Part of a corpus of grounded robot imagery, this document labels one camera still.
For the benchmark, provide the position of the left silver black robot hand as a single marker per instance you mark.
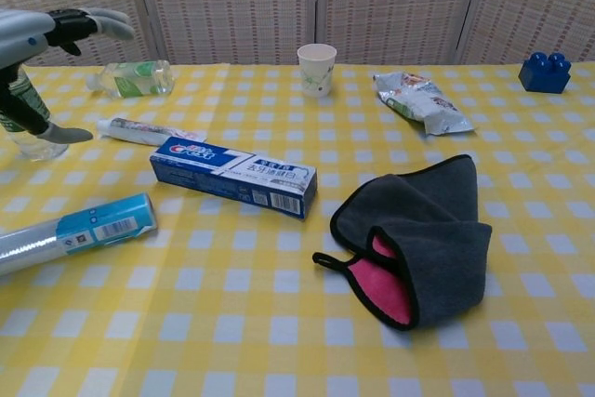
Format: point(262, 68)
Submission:
point(28, 34)

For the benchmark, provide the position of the white toothpaste tube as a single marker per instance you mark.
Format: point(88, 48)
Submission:
point(139, 131)

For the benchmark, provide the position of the blue toothpaste box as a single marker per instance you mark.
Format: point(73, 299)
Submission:
point(232, 178)

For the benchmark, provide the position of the green label water bottle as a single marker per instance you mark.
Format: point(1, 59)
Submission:
point(28, 136)

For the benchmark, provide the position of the clear bottle light green label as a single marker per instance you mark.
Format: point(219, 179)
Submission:
point(135, 78)

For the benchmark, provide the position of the cling film roll blue label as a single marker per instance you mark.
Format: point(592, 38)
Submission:
point(93, 229)

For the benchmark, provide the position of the woven folding screen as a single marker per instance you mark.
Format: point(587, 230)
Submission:
point(232, 2)

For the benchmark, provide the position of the white paper cup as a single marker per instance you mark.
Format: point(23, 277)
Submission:
point(317, 71)

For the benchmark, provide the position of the yellow checked tablecloth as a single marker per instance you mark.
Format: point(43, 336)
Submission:
point(260, 276)

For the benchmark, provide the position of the crumpled silver snack bag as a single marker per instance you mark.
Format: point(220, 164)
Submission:
point(427, 104)

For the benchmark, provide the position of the grey and pink towel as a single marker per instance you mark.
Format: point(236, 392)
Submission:
point(437, 229)

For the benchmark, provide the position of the blue toy building block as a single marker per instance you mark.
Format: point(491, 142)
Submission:
point(544, 76)

